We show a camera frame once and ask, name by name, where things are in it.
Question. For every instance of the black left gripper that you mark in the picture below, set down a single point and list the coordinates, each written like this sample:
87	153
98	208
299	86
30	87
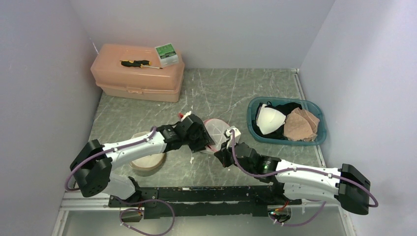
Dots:
204	139

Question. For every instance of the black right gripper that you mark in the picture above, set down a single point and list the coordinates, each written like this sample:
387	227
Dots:
223	155

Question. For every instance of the pink rimmed mesh laundry bag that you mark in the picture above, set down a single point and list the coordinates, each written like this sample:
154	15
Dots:
216	129

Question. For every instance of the beige mesh laundry bag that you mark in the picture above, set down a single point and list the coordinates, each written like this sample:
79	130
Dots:
148	163

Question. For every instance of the white bra with black trim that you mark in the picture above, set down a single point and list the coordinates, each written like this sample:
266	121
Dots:
268	119

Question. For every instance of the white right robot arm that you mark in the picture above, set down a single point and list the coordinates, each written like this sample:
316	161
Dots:
345	186

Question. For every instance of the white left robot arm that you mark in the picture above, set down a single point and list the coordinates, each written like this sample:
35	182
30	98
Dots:
93	167

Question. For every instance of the black bra in basin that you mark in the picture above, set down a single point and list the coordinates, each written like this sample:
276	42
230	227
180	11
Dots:
278	134

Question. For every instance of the beige bra in basin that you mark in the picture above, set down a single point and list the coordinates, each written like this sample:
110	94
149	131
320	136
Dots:
301	125

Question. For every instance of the pink plastic storage box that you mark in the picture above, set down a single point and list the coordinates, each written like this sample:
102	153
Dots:
133	82

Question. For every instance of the small green white box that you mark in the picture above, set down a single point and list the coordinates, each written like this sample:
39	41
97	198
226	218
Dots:
167	55

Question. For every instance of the black yellow screwdriver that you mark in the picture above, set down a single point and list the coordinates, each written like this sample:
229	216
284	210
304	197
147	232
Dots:
138	63

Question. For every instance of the teal plastic basin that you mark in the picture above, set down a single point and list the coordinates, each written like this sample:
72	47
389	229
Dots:
305	104

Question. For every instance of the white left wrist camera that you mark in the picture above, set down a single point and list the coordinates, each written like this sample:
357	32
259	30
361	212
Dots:
183	116

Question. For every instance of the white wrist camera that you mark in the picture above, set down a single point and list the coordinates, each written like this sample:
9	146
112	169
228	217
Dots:
232	135
183	116

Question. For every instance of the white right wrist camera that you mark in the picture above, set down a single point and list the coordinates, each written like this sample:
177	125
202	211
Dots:
232	135

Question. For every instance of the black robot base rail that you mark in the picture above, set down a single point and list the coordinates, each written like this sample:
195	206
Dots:
204	201

